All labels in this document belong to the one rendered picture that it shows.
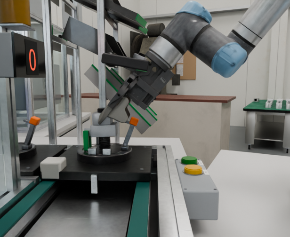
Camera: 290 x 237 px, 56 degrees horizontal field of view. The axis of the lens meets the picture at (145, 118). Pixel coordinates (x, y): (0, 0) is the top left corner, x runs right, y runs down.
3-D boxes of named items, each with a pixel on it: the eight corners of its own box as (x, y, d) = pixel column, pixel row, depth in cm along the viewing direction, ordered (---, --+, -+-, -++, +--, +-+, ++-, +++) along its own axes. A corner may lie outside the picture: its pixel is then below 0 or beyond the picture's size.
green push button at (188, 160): (196, 163, 71) (196, 155, 70) (198, 168, 67) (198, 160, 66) (180, 163, 71) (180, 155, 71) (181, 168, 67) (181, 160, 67)
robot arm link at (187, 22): (215, 11, 60) (185, -9, 62) (182, 51, 61) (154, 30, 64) (217, 26, 67) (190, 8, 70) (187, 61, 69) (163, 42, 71)
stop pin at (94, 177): (98, 191, 59) (98, 173, 59) (97, 193, 58) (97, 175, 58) (92, 191, 60) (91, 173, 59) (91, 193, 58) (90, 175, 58)
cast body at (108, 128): (118, 133, 72) (116, 106, 71) (116, 136, 68) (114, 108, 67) (86, 134, 72) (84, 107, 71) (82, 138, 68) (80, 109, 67)
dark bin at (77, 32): (144, 74, 100) (152, 55, 98) (135, 73, 87) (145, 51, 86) (78, 42, 104) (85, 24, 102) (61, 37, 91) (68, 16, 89)
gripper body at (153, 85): (142, 112, 65) (176, 73, 63) (114, 89, 64) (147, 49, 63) (144, 109, 73) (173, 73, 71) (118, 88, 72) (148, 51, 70)
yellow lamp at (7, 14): (35, 28, 51) (34, 0, 50) (22, 22, 46) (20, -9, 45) (9, 28, 51) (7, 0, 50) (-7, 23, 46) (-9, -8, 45)
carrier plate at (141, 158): (151, 152, 83) (151, 145, 82) (150, 181, 59) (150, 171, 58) (72, 151, 83) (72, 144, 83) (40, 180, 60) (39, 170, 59)
